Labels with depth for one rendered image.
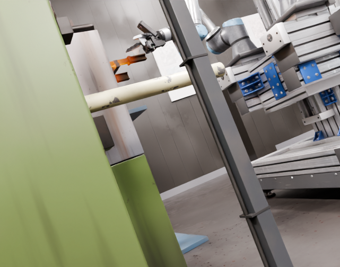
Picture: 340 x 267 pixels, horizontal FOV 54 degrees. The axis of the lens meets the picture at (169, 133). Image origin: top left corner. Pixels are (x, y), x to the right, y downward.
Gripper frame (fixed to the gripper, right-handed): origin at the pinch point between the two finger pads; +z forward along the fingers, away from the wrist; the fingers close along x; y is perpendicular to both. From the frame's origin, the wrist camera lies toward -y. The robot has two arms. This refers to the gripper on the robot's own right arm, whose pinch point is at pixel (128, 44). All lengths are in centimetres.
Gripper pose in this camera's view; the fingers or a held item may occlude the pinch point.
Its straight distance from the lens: 181.0
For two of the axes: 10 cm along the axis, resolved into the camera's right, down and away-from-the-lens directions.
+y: 4.8, 8.8, -0.2
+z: -8.0, 4.3, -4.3
